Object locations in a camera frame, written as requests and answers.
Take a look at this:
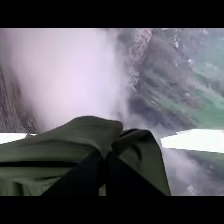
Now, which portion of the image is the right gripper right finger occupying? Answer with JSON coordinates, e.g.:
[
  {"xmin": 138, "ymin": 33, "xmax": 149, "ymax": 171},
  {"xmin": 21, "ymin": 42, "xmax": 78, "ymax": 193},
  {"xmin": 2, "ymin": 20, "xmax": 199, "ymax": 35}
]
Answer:
[{"xmin": 105, "ymin": 152, "xmax": 166, "ymax": 197}]

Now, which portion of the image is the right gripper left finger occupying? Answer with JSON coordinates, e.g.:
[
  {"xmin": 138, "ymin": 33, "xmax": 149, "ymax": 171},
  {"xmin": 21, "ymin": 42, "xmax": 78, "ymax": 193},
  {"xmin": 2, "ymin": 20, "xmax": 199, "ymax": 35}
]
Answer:
[{"xmin": 42, "ymin": 149, "xmax": 107, "ymax": 197}]

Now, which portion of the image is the green garment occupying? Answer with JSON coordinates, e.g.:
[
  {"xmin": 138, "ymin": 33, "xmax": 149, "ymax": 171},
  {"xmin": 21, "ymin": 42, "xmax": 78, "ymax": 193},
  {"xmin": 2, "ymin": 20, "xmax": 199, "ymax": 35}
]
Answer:
[{"xmin": 0, "ymin": 115, "xmax": 172, "ymax": 197}]

